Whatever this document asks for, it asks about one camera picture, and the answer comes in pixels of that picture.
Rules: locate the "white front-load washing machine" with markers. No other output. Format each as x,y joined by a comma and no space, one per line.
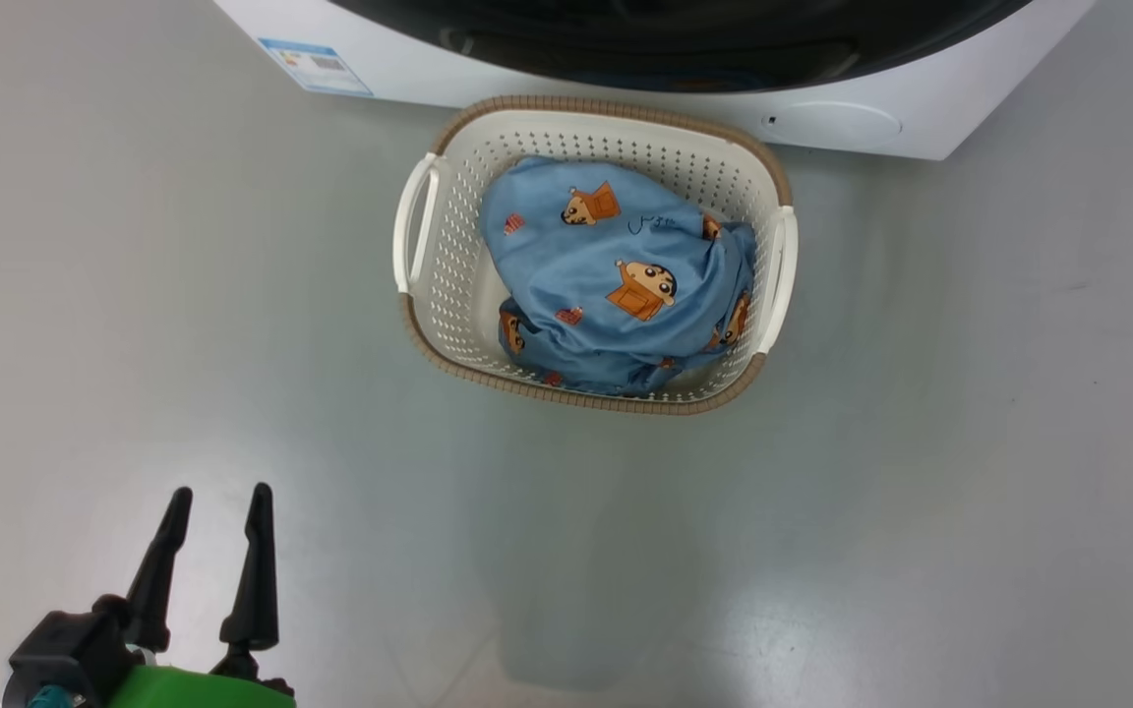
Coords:
970,79

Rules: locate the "cream perforated laundry basket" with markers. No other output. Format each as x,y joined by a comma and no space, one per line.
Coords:
448,295

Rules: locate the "round white filter cover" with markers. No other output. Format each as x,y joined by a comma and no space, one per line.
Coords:
837,126

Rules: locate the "black round glass washer door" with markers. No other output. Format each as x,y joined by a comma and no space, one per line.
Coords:
675,39

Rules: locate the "blue cartoon print garment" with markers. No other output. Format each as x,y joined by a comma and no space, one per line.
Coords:
586,285

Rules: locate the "blue energy label sticker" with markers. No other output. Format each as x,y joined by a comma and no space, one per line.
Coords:
316,67

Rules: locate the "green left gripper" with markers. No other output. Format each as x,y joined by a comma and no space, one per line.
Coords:
183,690

